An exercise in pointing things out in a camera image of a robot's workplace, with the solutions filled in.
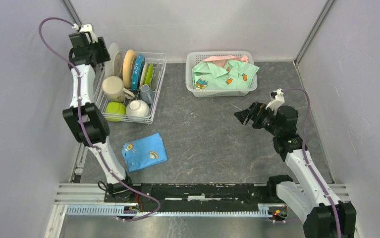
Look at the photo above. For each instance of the mint green printed shirt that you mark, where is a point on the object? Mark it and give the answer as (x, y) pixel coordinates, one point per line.
(234, 75)

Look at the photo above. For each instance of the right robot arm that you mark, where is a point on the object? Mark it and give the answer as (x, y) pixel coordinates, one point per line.
(321, 211)

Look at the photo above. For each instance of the orange plate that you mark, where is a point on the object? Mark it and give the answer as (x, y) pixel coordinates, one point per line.
(128, 64)

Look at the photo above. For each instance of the pink cloth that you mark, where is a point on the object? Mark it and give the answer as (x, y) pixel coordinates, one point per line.
(222, 60)

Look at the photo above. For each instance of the white wire dish rack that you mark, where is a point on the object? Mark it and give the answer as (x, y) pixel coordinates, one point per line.
(102, 100)

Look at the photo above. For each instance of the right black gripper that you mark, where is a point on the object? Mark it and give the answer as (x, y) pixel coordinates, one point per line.
(256, 110)

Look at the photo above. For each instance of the red plate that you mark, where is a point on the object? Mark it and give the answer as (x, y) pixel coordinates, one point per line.
(114, 66)

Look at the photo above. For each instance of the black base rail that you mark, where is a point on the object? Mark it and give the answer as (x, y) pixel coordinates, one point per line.
(197, 197)

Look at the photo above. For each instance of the green interior mug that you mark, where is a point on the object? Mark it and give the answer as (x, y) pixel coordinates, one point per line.
(114, 88)

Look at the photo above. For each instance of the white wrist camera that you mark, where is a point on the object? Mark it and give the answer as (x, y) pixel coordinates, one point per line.
(277, 99)
(88, 30)

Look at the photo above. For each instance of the lime green plate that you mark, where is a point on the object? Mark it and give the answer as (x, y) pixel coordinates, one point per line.
(149, 75)

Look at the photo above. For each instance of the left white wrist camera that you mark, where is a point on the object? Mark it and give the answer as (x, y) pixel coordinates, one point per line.
(88, 30)

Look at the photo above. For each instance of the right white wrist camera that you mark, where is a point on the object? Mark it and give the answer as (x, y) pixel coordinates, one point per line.
(277, 99)

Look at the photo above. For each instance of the blue folded cloth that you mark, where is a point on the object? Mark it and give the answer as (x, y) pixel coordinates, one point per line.
(144, 152)

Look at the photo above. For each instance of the white plastic basket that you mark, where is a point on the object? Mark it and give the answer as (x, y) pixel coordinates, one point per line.
(196, 57)

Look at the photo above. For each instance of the lime green bowl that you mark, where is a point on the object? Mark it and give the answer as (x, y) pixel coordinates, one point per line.
(115, 111)

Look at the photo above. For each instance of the cream plate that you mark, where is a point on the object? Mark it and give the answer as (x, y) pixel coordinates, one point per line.
(143, 74)

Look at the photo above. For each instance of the white round bowl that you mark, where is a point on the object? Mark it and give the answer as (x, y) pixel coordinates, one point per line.
(138, 108)

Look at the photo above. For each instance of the blue polka dot plate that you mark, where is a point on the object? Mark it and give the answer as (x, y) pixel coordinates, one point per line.
(137, 71)

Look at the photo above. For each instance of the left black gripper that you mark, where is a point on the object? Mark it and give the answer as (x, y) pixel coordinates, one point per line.
(104, 55)

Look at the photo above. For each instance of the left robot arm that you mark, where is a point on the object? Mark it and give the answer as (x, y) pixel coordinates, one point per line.
(86, 121)

